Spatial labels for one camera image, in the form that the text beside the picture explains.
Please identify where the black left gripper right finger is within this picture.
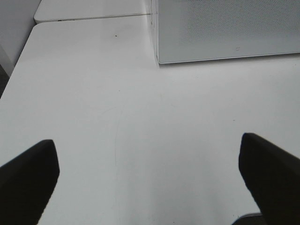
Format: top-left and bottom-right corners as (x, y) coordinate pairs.
(238, 133), (300, 225)

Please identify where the white microwave oven body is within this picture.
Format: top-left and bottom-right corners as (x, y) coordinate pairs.
(150, 0), (160, 64)

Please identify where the white microwave door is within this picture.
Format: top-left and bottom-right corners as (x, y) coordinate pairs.
(153, 0), (300, 64)

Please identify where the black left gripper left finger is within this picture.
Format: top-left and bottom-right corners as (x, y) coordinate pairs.
(0, 140), (60, 225)

